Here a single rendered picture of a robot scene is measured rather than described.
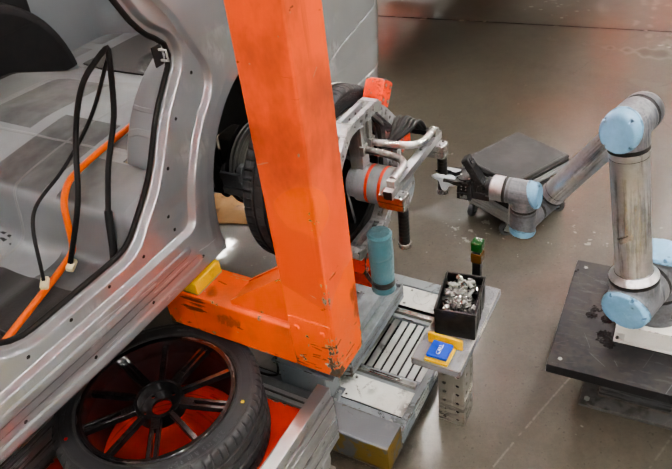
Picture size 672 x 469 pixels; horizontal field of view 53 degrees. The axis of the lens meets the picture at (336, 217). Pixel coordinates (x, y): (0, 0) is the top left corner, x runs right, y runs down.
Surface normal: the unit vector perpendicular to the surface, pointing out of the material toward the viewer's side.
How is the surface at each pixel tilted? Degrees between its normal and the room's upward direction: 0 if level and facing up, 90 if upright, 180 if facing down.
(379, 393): 0
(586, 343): 0
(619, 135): 84
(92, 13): 90
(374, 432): 0
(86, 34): 90
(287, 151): 90
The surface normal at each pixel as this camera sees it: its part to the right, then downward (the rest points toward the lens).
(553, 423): -0.11, -0.81
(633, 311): -0.67, 0.56
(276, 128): -0.48, 0.55
